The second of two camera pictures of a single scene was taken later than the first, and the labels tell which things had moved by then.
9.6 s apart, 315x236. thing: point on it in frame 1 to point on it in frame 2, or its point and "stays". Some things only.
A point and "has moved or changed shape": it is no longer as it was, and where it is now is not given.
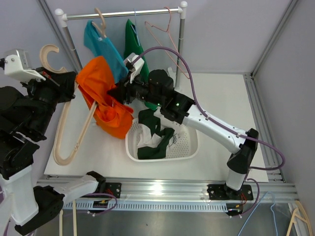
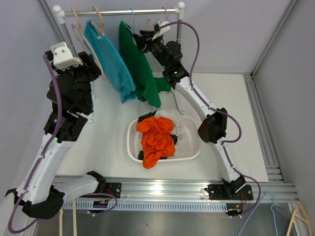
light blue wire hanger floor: [271, 209] stays
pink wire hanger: [187, 76] has moved or changed shape
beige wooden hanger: [43, 59] has moved or changed shape
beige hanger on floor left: [75, 220] stays
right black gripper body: [135, 90] to [153, 47]
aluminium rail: [172, 194] stays
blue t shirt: [103, 47] stays
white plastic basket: [185, 145] stays
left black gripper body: [50, 92] to [83, 74]
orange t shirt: [95, 78] to [157, 142]
